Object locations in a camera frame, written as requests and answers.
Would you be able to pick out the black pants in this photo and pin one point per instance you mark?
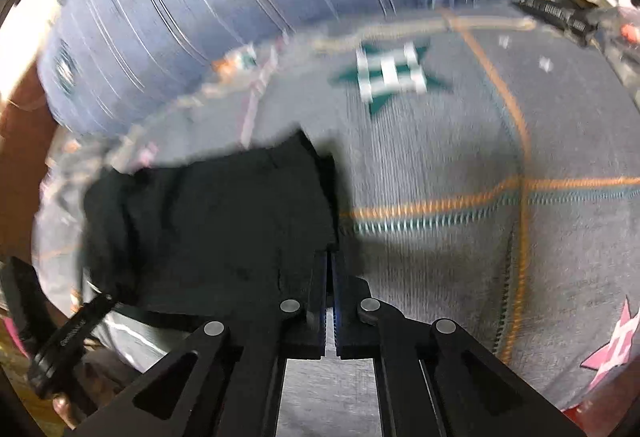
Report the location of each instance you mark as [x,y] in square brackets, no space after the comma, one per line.
[210,227]

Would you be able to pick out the person's left hand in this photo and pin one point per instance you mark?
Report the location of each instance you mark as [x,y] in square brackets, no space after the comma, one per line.
[64,409]

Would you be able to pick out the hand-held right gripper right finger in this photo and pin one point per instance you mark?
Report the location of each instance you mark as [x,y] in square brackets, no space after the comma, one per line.
[343,317]

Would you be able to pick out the grey star-print bed sheet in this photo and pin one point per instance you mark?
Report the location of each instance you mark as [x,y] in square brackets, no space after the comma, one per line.
[440,157]

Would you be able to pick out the black ribbed plastic object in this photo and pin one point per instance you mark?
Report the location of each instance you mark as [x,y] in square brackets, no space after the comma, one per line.
[555,13]

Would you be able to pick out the clear plastic bag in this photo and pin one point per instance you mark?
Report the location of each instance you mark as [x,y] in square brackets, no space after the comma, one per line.
[620,52]

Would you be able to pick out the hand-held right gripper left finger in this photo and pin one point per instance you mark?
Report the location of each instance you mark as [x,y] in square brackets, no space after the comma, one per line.
[319,317]

